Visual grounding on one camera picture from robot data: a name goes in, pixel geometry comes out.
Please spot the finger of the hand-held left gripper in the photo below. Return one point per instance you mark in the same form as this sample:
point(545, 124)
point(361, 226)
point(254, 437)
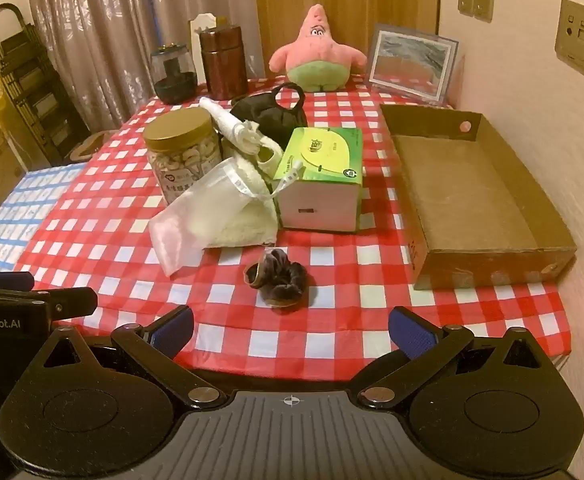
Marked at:
point(74, 302)

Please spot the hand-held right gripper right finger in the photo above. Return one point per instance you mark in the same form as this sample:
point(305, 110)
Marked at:
point(409, 332)

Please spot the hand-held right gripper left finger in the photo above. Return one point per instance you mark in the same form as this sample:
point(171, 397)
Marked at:
point(174, 330)

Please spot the dark brown scrunchie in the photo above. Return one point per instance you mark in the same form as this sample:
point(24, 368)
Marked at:
point(282, 280)

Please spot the brown cardboard box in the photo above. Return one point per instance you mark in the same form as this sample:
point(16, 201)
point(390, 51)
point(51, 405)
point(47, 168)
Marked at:
point(462, 195)

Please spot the white and blue face mask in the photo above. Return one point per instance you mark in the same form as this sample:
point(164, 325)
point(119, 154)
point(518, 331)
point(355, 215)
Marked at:
point(226, 122)

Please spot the black cloth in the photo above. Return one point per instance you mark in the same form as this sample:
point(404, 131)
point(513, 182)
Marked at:
point(267, 117)

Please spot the blue checkered cloth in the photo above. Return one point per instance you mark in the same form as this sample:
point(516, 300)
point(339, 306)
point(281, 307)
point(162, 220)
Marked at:
point(21, 210)

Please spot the nut jar with gold lid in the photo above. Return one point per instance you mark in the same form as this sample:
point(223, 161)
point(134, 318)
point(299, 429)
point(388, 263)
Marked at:
point(181, 155)

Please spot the green tissue box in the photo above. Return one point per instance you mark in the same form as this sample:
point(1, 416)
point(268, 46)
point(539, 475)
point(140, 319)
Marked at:
point(322, 160)

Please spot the black folding rack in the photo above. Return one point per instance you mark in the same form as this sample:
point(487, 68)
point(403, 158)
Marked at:
point(26, 80)

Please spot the dark glass jar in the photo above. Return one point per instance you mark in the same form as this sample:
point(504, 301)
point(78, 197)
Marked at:
point(171, 72)

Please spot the beige patterned curtain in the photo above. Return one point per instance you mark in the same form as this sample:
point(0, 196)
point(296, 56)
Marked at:
point(101, 35)

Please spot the brown wooden canister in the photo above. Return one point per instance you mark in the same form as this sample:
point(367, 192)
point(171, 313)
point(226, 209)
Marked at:
point(221, 60)

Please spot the pink starfish plush toy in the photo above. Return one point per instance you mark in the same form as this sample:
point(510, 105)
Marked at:
point(317, 55)

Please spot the white wooden chair back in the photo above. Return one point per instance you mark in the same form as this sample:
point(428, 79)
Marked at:
point(206, 21)

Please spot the clear acrylic picture frame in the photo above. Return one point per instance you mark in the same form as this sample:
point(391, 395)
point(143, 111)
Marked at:
point(412, 62)

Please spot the gold wall socket plate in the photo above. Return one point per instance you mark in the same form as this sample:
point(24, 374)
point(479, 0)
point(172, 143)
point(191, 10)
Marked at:
point(578, 35)

